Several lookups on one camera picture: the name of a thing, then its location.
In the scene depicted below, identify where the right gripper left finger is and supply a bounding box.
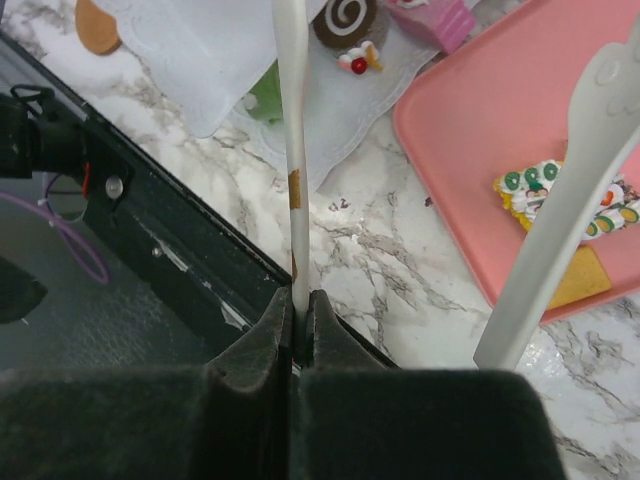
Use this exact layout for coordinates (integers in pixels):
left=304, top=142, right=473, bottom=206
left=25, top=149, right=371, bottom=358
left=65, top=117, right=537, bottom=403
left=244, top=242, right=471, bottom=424
left=1, top=287, right=293, bottom=479

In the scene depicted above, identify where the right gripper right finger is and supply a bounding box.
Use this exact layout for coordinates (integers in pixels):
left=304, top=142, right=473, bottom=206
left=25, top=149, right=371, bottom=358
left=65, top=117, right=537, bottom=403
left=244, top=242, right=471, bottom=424
left=291, top=290, right=566, bottom=479

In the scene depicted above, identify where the pink serving tray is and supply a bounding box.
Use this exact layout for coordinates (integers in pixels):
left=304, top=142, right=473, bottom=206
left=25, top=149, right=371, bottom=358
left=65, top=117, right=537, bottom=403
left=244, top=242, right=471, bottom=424
left=393, top=0, right=639, bottom=303

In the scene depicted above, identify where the white tiered serving stand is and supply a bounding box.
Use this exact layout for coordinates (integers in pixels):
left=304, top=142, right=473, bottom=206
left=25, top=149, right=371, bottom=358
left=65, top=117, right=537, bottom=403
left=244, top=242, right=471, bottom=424
left=97, top=1, right=437, bottom=191

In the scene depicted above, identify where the chocolate swiss roll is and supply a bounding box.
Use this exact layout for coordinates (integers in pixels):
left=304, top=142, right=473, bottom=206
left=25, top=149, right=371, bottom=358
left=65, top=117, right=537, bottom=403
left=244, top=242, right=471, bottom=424
left=312, top=0, right=390, bottom=51

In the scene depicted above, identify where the pink cake slice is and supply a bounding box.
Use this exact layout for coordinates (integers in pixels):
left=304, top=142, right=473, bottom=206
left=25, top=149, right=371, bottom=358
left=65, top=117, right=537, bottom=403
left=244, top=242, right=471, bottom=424
left=384, top=0, right=475, bottom=54

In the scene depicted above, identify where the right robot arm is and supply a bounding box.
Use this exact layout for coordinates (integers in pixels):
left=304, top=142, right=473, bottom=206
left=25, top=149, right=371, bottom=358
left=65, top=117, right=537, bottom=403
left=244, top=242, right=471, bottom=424
left=1, top=85, right=565, bottom=479

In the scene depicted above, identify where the yellow cheese wedge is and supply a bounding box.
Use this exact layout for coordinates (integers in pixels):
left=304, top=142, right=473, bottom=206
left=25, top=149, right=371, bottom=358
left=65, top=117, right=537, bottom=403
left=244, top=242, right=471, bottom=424
left=547, top=246, right=612, bottom=310

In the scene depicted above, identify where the sprinkled cake slice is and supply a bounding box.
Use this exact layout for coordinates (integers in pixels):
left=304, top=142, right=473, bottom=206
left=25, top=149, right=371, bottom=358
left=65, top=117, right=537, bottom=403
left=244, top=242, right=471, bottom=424
left=493, top=159, right=639, bottom=243

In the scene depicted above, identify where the wooden coaster near stand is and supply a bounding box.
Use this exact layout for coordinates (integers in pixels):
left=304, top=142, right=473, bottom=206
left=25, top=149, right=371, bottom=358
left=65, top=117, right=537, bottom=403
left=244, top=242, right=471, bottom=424
left=75, top=0, right=121, bottom=55

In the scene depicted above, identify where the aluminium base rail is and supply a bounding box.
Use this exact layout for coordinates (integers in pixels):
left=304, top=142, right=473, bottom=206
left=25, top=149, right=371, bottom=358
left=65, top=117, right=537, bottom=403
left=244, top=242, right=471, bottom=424
left=0, top=32, right=401, bottom=371

